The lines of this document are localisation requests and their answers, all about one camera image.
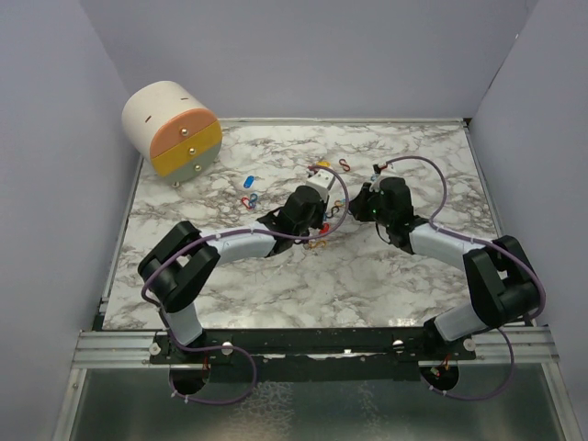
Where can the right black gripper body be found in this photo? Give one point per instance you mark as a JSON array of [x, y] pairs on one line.
[[369, 208]]

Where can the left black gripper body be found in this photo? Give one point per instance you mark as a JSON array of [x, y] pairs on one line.
[[316, 220]]

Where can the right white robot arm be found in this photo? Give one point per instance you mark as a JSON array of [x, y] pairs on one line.
[[502, 285]]

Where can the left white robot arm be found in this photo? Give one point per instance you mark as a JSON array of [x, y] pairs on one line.
[[178, 267]]

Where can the orange S carabiner lower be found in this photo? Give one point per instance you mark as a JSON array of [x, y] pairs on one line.
[[310, 245]]

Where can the dark red S carabiner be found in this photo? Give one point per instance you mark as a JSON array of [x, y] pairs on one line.
[[344, 164]]

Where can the blue tag key left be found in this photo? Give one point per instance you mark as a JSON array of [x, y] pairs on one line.
[[248, 182]]

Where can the round pastel drawer cabinet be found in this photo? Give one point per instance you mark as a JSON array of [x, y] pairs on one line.
[[173, 131]]

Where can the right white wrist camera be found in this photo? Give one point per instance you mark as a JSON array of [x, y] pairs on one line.
[[377, 176]]

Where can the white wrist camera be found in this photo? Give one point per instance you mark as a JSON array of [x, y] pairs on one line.
[[377, 176], [321, 181]]

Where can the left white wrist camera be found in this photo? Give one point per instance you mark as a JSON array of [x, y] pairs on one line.
[[321, 181]]

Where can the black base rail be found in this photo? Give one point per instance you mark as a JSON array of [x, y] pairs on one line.
[[310, 355]]

